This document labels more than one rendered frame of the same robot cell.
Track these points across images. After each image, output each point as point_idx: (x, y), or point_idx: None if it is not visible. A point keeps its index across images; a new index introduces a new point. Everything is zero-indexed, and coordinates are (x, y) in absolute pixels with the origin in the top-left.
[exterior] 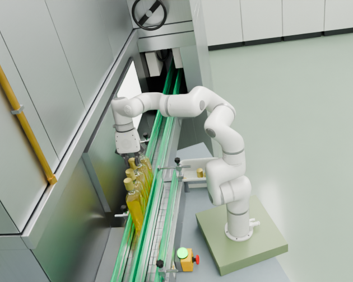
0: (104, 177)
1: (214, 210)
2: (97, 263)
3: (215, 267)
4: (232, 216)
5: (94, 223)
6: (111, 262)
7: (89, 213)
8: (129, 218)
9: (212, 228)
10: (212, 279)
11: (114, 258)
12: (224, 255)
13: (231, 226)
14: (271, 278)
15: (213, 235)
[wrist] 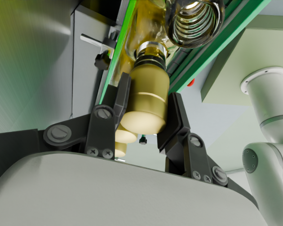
0: (7, 84)
1: (278, 38)
2: (69, 80)
3: (202, 83)
4: (258, 122)
5: (46, 93)
6: (88, 76)
7: (32, 116)
8: (113, 65)
9: (238, 66)
10: (191, 90)
11: (92, 73)
12: (216, 97)
13: (251, 102)
14: (233, 107)
15: (229, 76)
